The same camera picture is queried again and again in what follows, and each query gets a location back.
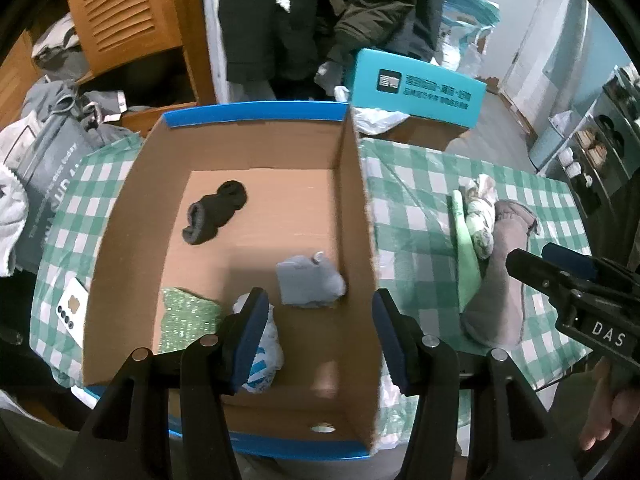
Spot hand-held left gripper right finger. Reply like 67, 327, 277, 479
371, 289, 583, 480

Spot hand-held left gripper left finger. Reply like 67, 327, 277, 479
65, 287, 273, 480

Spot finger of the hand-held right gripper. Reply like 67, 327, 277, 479
541, 242, 601, 281
505, 249, 576, 306

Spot white blue sock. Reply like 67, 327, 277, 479
231, 292, 285, 395

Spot grey cloth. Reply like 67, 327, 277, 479
461, 199, 541, 348

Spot green sparkly cloth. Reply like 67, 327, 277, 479
159, 287, 226, 353

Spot grey blue sock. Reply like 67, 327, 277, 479
276, 251, 347, 308

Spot black sock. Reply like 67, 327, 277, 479
182, 180, 248, 247

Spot blue cardboard box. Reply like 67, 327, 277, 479
82, 101, 383, 461

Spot person's right hand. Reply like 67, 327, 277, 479
577, 360, 640, 453

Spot light green cloth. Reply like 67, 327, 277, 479
452, 189, 483, 306

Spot white patterned cloth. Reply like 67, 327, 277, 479
460, 174, 498, 260

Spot beige shoes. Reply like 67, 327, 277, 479
575, 130, 608, 161

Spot light blue bin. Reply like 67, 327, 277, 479
529, 110, 571, 171

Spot black shoes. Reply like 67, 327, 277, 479
595, 115, 626, 146

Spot green checkered tablecloth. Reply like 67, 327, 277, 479
32, 132, 596, 451

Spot metal shoe rack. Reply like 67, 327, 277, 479
540, 62, 640, 221

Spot white card with black dots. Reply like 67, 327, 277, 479
56, 276, 91, 348

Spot white plastic bag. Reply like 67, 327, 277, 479
334, 85, 411, 136

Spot teal printed box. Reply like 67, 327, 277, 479
347, 49, 487, 130

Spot dark blue hanging coat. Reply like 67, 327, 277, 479
395, 0, 446, 63

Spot grey printed bag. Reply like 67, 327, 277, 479
17, 120, 101, 271

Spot blue plastic bag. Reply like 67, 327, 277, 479
440, 0, 501, 71

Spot white towel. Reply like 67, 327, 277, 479
0, 115, 31, 276

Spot grey clothes pile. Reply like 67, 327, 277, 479
20, 80, 146, 146

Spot olive hanging jacket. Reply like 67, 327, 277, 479
320, 0, 418, 61

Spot black hanging coat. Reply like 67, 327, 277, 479
217, 0, 331, 101

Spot white hanging shirt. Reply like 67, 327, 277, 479
202, 0, 226, 101

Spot wooden louvred wardrobe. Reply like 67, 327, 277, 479
0, 0, 216, 136

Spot grey clothes in wardrobe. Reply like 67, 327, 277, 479
30, 12, 88, 68

